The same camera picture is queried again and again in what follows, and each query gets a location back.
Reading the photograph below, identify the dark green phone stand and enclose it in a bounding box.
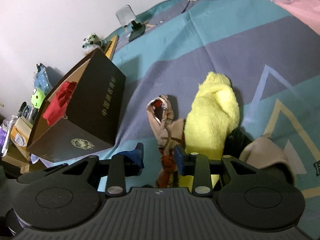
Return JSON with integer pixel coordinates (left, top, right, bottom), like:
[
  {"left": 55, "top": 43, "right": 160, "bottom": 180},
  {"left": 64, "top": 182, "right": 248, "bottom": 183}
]
[{"left": 116, "top": 4, "right": 147, "bottom": 42}]

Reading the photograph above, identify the purple plastic packet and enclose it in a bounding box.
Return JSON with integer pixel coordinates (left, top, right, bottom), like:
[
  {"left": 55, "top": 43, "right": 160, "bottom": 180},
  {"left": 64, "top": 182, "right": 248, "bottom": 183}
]
[{"left": 0, "top": 120, "right": 12, "bottom": 155}]

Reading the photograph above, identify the small tan carton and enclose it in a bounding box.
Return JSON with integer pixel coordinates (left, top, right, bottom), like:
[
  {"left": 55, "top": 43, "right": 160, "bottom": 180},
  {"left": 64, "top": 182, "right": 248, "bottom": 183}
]
[{"left": 10, "top": 116, "right": 33, "bottom": 153}]

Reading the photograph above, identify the red cloth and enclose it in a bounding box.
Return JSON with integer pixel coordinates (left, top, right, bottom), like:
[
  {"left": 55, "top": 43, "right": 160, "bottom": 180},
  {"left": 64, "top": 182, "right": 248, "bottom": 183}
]
[{"left": 42, "top": 81, "right": 78, "bottom": 126}]

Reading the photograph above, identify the black cloth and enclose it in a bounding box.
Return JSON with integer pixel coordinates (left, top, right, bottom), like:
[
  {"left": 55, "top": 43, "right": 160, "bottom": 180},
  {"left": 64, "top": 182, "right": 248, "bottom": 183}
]
[{"left": 224, "top": 127, "right": 254, "bottom": 157}]

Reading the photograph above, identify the dark brown cardboard box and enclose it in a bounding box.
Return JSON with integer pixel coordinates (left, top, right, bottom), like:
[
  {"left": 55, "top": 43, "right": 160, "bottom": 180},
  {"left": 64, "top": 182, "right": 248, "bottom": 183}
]
[{"left": 26, "top": 47, "right": 126, "bottom": 163}]

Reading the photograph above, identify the grey knitted cloth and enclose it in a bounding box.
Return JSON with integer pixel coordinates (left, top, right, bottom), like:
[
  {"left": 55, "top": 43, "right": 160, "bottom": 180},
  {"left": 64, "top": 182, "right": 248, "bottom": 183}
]
[{"left": 17, "top": 101, "right": 34, "bottom": 124}]

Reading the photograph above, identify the striped teal purple bedsheet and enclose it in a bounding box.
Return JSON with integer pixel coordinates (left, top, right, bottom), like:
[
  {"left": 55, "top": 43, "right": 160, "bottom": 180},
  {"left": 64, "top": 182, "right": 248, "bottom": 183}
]
[{"left": 30, "top": 0, "right": 320, "bottom": 205}]

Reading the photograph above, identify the panda plush toy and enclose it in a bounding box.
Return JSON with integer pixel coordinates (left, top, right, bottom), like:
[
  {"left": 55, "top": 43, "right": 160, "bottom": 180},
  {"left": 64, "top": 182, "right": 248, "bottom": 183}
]
[{"left": 82, "top": 32, "right": 108, "bottom": 55}]

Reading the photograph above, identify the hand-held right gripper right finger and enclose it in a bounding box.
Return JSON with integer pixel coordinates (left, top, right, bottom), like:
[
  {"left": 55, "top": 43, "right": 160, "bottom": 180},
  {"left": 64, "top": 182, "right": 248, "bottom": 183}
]
[{"left": 174, "top": 144, "right": 253, "bottom": 197}]

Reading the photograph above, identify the pink folded cloth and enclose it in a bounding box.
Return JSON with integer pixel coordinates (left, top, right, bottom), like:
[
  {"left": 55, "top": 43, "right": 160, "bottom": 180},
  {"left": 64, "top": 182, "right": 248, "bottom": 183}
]
[{"left": 274, "top": 0, "right": 320, "bottom": 35}]

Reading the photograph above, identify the beige patterned scarf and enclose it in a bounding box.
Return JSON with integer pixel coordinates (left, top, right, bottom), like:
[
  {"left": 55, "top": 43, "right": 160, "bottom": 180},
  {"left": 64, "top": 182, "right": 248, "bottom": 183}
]
[{"left": 146, "top": 94, "right": 187, "bottom": 188}]

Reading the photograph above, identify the black power cord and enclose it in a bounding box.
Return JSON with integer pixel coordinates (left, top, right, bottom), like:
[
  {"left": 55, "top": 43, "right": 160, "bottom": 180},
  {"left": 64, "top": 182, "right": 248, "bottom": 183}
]
[{"left": 181, "top": 0, "right": 194, "bottom": 13}]

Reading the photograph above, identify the beige cloth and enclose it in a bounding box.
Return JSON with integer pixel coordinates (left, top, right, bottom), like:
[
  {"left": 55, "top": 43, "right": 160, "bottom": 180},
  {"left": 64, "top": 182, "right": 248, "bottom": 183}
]
[{"left": 239, "top": 136, "right": 296, "bottom": 180}]

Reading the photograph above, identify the green frog plush toy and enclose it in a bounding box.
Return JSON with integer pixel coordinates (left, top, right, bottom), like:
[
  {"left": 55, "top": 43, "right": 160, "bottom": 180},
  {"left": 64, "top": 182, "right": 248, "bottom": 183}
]
[{"left": 31, "top": 87, "right": 46, "bottom": 110}]

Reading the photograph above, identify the yellow fluffy towel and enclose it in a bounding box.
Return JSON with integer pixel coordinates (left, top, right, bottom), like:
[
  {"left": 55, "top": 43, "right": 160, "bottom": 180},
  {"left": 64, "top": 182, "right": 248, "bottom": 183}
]
[{"left": 178, "top": 71, "right": 240, "bottom": 190}]

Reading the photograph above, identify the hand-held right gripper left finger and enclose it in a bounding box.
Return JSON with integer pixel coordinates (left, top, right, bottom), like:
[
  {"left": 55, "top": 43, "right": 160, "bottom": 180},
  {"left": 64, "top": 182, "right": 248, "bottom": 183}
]
[{"left": 60, "top": 142, "right": 145, "bottom": 197}]

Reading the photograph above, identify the blue plastic bag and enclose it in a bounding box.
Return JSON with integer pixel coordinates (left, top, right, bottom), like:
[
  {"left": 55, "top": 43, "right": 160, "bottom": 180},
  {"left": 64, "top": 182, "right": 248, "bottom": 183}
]
[{"left": 33, "top": 64, "right": 53, "bottom": 96}]

